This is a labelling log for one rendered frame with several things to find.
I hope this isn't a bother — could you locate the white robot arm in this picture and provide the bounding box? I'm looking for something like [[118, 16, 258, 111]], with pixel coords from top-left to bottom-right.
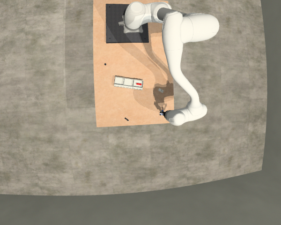
[[119, 1, 219, 126]]

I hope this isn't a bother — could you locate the grey three-compartment bin rack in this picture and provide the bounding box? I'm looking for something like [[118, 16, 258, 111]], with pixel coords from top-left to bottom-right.
[[114, 77, 144, 90]]

